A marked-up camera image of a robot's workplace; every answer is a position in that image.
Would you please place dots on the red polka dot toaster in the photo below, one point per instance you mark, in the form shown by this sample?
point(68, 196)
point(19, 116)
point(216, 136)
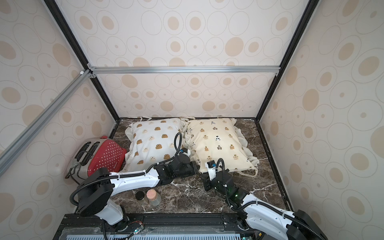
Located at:
point(93, 154)

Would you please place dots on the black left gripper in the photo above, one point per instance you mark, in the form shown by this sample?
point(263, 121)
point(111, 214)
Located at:
point(194, 166)

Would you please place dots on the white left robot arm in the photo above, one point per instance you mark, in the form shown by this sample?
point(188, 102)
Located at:
point(93, 195)

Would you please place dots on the silver diagonal left rail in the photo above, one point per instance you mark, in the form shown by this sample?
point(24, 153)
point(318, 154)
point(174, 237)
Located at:
point(12, 152)

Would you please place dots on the black corner frame post right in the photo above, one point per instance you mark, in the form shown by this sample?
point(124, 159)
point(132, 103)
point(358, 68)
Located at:
point(302, 25)

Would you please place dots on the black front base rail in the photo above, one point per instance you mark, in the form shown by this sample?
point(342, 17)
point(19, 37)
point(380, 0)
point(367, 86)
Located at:
point(160, 227)

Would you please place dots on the black corner frame post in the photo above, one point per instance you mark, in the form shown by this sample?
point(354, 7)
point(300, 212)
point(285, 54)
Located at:
point(302, 25)
point(59, 18)

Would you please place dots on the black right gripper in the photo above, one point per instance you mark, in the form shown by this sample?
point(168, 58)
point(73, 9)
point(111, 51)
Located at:
point(214, 176)

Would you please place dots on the pink lid glass jar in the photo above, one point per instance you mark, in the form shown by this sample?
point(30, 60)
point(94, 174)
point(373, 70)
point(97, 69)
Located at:
point(153, 197)

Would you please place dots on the black lid small jar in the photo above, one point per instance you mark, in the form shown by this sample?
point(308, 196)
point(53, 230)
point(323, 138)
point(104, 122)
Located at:
point(141, 197)

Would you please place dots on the white bear print pillow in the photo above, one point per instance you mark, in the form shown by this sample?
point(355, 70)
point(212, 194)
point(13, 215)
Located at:
point(151, 142)

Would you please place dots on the silver horizontal back rail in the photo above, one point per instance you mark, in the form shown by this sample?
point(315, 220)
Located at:
point(185, 70)

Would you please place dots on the cream animal print pillow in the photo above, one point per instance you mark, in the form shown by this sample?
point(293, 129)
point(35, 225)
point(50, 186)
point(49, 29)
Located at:
point(212, 139)

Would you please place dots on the black corner frame post left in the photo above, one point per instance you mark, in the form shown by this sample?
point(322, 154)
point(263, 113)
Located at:
point(59, 18)

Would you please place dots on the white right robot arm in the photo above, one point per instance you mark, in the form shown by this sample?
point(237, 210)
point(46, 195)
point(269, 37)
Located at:
point(257, 214)

